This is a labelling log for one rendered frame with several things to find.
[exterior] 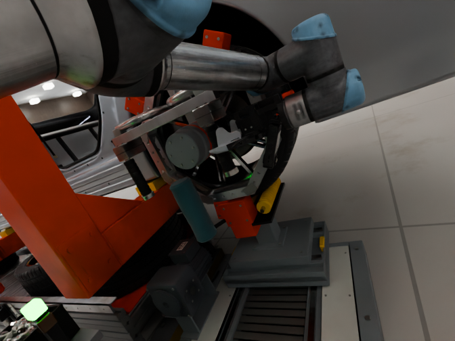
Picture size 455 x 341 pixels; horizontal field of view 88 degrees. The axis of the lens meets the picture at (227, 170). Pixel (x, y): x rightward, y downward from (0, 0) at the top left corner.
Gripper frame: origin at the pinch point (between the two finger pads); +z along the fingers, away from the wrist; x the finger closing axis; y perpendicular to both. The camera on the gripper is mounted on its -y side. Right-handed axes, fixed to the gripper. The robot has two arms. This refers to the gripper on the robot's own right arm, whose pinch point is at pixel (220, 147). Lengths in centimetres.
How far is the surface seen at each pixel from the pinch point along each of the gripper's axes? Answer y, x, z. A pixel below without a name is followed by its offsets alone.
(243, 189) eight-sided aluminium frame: -22.0, -20.0, 9.4
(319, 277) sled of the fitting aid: -69, -22, -5
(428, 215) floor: -83, -75, -55
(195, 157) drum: -1.4, -5.8, 13.2
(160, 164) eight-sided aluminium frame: -1.4, -20.3, 41.1
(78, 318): -53, 14, 103
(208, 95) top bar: 13.8, -1.3, -2.3
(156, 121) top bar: 13.8, -1.3, 17.1
